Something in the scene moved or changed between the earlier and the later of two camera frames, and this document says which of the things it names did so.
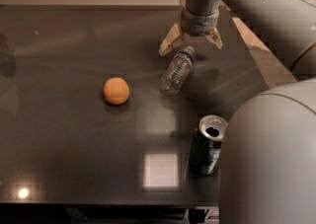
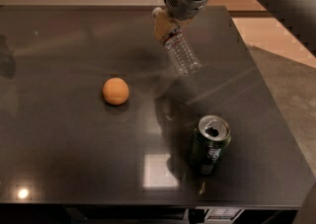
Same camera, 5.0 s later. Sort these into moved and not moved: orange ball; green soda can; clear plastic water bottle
Moved: clear plastic water bottle
Not moved: orange ball; green soda can
